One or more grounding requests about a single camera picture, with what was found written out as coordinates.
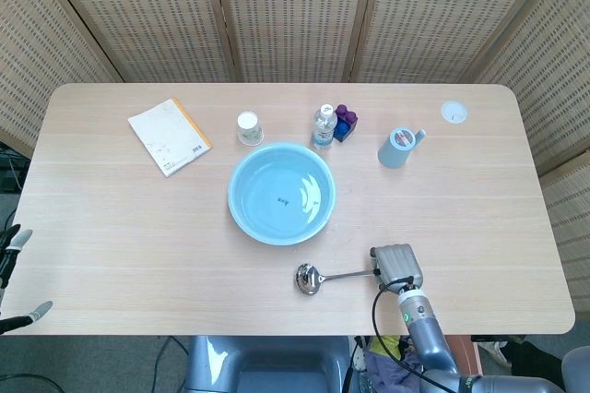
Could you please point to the grey-blue robot torso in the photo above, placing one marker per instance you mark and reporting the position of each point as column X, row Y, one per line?
column 267, row 365

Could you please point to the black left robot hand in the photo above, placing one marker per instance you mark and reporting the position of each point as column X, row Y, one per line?
column 14, row 243

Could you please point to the light blue bowl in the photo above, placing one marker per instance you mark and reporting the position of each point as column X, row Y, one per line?
column 276, row 194

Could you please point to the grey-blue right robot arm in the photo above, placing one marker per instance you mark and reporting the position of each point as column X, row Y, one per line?
column 426, row 333

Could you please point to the colourful cloth pile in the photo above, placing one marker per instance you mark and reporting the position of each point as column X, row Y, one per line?
column 387, row 370

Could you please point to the white round lid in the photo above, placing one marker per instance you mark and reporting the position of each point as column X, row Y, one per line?
column 454, row 112

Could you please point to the blue toy block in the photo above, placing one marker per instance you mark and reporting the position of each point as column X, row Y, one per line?
column 343, row 131

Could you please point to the white paper cup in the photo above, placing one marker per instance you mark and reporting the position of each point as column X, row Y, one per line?
column 249, row 127

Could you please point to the clear plastic water bottle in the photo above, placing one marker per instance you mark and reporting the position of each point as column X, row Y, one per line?
column 324, row 132

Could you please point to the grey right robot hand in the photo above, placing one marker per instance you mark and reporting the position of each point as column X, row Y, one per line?
column 398, row 266

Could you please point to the stainless steel ladle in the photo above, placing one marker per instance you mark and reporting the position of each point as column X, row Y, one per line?
column 308, row 277

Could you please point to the light blue plastic mug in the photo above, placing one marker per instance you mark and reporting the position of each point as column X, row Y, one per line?
column 394, row 151

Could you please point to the woven bamboo folding screen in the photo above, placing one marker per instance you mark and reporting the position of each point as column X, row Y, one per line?
column 295, row 15

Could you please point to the white notebook with orange spine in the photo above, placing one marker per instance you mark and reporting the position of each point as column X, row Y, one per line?
column 168, row 137

